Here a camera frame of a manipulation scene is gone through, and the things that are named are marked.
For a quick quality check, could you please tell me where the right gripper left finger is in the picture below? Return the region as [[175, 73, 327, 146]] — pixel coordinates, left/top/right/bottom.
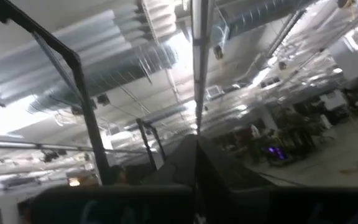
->
[[29, 134, 198, 224]]

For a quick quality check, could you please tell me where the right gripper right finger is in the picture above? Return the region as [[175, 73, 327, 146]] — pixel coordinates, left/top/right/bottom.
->
[[197, 135, 358, 224]]

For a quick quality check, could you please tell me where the person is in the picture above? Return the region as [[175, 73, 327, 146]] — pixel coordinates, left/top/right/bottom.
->
[[247, 124, 263, 165]]

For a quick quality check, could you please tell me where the purple lit device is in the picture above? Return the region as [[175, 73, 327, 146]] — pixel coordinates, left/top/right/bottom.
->
[[265, 146, 289, 162]]

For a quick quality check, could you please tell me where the distant black metal frame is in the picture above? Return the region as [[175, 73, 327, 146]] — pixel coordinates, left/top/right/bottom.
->
[[135, 118, 167, 171]]

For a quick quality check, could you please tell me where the grey horizontal rail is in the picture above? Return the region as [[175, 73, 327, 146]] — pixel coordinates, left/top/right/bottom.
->
[[0, 139, 150, 156]]

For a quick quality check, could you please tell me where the black metal rig frame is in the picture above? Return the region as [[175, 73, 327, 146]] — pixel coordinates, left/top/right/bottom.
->
[[0, 0, 112, 186]]

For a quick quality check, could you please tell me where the silver ventilation duct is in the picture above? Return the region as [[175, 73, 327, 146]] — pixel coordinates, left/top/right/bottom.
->
[[213, 0, 318, 40]]

